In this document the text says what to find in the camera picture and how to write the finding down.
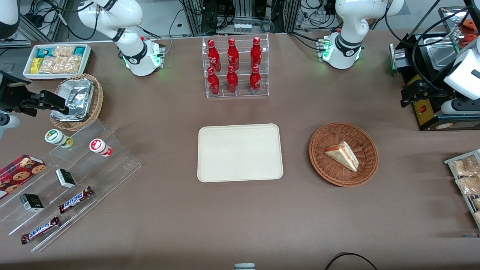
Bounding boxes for brown round wicker basket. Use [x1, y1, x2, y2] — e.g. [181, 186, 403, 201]
[309, 122, 379, 187]

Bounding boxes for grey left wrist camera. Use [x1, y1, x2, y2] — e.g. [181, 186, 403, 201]
[441, 98, 480, 115]

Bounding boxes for black heated display case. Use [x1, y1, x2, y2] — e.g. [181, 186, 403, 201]
[389, 6, 480, 132]

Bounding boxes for clear acrylic stepped display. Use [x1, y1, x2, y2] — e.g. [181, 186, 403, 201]
[0, 119, 142, 252]

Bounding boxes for cream plastic tray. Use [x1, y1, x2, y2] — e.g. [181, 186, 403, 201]
[197, 123, 284, 183]

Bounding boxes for small black carton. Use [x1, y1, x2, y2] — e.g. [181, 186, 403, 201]
[19, 193, 44, 212]
[55, 168, 77, 189]

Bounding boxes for triangular sandwich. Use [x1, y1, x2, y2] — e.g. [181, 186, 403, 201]
[324, 141, 360, 173]

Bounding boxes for clear acrylic bottle rack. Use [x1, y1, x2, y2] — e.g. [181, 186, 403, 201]
[202, 33, 270, 99]

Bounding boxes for black looped cable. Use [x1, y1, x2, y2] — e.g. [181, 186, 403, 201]
[324, 252, 379, 270]

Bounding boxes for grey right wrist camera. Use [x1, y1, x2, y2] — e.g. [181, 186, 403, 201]
[0, 112, 21, 140]

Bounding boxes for light wicker basket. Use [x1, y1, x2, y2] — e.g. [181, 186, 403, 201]
[49, 73, 104, 132]

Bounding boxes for Snickers chocolate bar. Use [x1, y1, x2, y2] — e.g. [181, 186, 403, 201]
[58, 186, 94, 214]
[21, 216, 61, 245]

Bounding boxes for metal equipment frame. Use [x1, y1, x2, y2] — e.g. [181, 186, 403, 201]
[180, 0, 300, 36]

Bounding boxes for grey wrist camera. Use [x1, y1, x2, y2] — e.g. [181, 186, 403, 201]
[441, 98, 480, 115]
[0, 112, 21, 140]

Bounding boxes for stacked aluminium foil containers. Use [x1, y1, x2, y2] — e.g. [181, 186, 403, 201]
[51, 78, 95, 122]

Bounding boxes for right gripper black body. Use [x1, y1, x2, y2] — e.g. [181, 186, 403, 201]
[0, 70, 42, 117]

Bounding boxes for white rectangular snack tray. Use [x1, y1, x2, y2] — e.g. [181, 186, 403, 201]
[22, 43, 92, 80]

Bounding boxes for red tartan cookie box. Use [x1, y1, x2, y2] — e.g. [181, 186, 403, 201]
[0, 154, 47, 199]

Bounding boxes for green lidded yogurt cup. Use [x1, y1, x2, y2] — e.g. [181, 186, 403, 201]
[45, 129, 74, 149]

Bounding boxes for metal snack rack tray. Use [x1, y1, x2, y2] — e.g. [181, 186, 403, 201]
[444, 149, 480, 229]

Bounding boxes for red lidded yogurt cup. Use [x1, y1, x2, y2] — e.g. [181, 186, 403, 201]
[89, 138, 113, 157]

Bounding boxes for red cola bottle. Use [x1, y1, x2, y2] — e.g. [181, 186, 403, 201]
[207, 67, 221, 95]
[249, 66, 261, 93]
[227, 37, 240, 70]
[226, 65, 239, 93]
[250, 36, 262, 68]
[207, 39, 222, 72]

